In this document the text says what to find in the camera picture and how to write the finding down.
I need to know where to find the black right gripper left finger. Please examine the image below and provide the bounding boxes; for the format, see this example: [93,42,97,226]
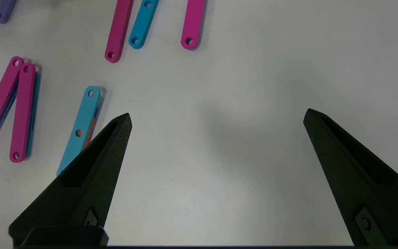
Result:
[8,112,133,240]

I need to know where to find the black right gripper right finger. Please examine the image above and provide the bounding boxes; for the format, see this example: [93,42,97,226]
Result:
[303,108,398,248]

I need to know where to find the blue strip with middle hole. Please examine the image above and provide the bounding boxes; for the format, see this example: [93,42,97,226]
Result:
[56,85,102,177]

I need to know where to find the short blue strip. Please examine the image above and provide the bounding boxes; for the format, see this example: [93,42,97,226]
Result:
[129,0,160,49]

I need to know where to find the short purple strip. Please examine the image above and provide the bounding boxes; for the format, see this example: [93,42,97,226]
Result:
[0,0,18,25]

